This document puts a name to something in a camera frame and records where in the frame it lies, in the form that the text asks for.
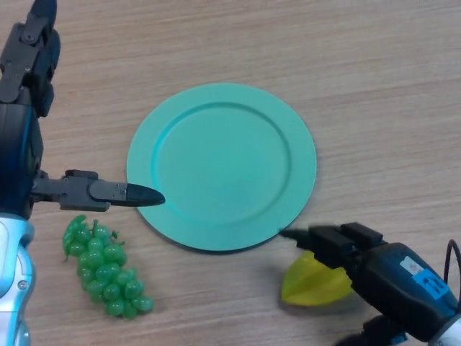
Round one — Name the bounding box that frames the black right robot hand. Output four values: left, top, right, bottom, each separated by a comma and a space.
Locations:
279, 222, 458, 346

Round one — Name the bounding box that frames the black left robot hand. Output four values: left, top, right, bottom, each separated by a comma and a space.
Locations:
0, 0, 166, 220

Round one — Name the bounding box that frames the yellow starfruit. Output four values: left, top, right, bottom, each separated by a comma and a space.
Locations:
280, 251, 353, 307

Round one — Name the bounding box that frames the green round plate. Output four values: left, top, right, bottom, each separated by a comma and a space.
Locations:
125, 82, 318, 254

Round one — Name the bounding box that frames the green plastic grape bunch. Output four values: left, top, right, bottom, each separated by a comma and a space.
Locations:
61, 214, 155, 320

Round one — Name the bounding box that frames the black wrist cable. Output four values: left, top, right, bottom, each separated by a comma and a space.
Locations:
442, 239, 461, 289

